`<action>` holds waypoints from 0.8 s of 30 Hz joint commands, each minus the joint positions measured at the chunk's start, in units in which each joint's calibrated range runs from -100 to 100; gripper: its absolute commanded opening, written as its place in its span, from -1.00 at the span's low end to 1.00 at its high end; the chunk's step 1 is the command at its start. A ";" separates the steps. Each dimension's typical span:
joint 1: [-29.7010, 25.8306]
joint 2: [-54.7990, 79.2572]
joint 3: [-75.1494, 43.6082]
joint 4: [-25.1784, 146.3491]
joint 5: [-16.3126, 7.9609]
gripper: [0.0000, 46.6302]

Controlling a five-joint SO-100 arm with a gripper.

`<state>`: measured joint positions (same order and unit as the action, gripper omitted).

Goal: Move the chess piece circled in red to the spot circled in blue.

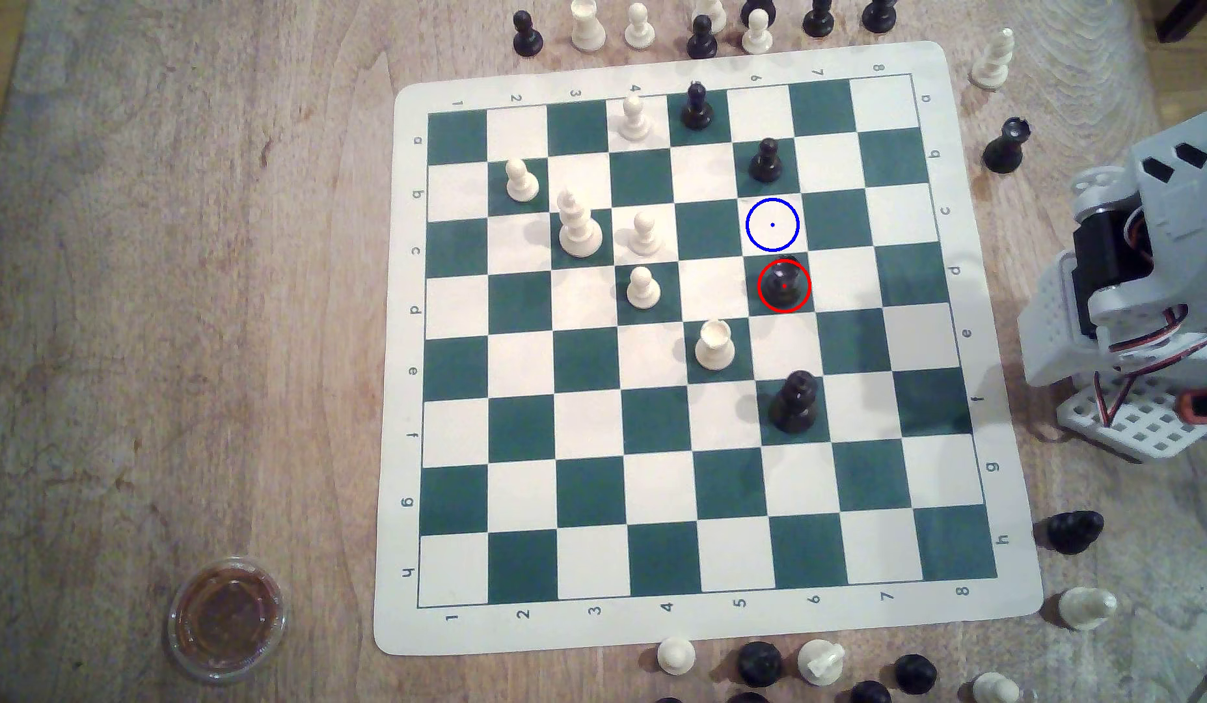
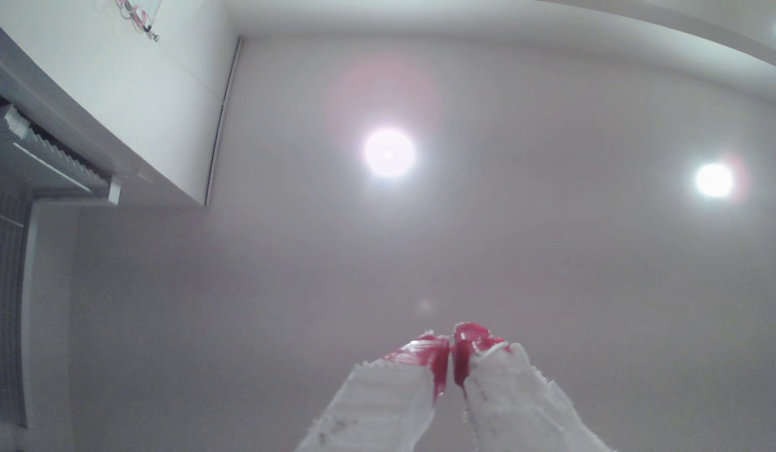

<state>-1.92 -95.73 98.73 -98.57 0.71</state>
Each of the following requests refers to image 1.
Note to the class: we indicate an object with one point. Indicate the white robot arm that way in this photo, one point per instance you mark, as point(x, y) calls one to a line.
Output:
point(1164, 225)

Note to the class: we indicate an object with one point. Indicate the green white chess mat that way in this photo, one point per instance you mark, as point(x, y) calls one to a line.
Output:
point(584, 439)

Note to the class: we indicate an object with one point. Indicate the white bishop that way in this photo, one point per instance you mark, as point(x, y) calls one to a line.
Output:
point(994, 60)

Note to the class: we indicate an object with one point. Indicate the white pawn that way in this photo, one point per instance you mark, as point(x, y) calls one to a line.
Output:
point(756, 35)
point(634, 119)
point(521, 182)
point(676, 655)
point(639, 28)
point(645, 235)
point(643, 289)

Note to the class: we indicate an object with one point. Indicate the white rook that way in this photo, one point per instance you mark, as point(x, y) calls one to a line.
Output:
point(714, 346)

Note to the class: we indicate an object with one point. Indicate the black chess piece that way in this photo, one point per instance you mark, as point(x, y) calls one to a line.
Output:
point(758, 8)
point(760, 664)
point(915, 673)
point(1005, 146)
point(878, 14)
point(747, 698)
point(870, 693)
point(819, 18)

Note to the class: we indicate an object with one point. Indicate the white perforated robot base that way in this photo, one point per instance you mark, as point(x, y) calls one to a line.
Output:
point(1145, 425)

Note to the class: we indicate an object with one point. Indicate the clear cup with brown liquid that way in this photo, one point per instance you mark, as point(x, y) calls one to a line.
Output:
point(226, 619)

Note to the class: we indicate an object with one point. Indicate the black pawn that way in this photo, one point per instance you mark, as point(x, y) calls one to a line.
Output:
point(697, 107)
point(783, 282)
point(702, 39)
point(765, 161)
point(527, 36)

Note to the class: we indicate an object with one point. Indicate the orange black clamp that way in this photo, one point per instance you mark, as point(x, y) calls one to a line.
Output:
point(1204, 406)

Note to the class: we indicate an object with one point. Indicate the white chess piece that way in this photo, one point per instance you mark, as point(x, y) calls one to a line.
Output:
point(712, 12)
point(821, 661)
point(588, 27)
point(995, 689)
point(1087, 607)

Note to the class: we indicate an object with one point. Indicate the black knight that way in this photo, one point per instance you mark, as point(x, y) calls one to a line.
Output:
point(1074, 531)

